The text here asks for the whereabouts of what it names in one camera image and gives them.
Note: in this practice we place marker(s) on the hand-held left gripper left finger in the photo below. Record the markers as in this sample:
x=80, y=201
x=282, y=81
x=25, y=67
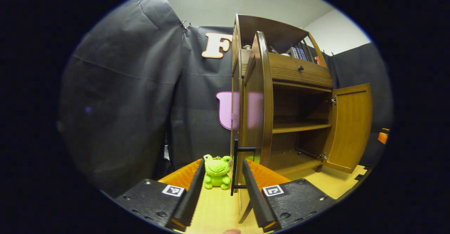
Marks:
x=191, y=199

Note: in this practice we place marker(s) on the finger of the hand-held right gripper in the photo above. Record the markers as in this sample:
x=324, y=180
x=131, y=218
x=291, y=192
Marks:
x=383, y=136

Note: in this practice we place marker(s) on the grey book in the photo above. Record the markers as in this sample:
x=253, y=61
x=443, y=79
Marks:
x=292, y=52

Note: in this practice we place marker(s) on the wooden double-door shoe cabinet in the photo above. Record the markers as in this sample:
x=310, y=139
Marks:
x=299, y=127

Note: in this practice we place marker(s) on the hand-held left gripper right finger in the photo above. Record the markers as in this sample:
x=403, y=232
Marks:
x=255, y=199

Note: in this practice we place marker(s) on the green frog plush toy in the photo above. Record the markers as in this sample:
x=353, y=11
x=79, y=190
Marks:
x=217, y=172

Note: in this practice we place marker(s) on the light blue book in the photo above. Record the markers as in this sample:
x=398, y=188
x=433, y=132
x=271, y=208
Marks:
x=304, y=53

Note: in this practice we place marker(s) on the dark blue book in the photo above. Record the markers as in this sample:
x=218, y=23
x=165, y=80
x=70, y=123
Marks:
x=300, y=53

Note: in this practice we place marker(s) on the wooden drawer with black knob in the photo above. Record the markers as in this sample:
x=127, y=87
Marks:
x=288, y=70

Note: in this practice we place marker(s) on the wooden shoe cabinet door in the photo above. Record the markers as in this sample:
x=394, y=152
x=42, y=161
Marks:
x=351, y=128
x=255, y=104

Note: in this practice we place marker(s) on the black backdrop cloth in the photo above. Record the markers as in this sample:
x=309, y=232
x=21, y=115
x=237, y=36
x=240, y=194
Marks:
x=133, y=104

